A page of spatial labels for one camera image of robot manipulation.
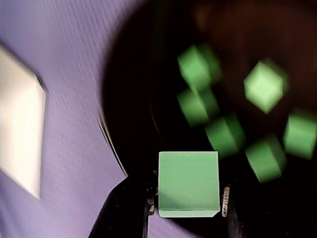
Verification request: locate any green plastic cube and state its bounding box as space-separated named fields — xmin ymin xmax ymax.
xmin=177 ymin=86 xmax=220 ymax=127
xmin=177 ymin=43 xmax=222 ymax=91
xmin=282 ymin=109 xmax=317 ymax=159
xmin=242 ymin=59 xmax=289 ymax=115
xmin=244 ymin=133 xmax=288 ymax=184
xmin=204 ymin=113 xmax=247 ymax=159
xmin=158 ymin=151 xmax=220 ymax=219

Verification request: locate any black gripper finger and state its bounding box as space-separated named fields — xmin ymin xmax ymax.
xmin=88 ymin=176 xmax=159 ymax=238
xmin=219 ymin=178 xmax=305 ymax=238

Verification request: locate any blue woven table cloth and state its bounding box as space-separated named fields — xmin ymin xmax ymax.
xmin=0 ymin=0 xmax=233 ymax=238

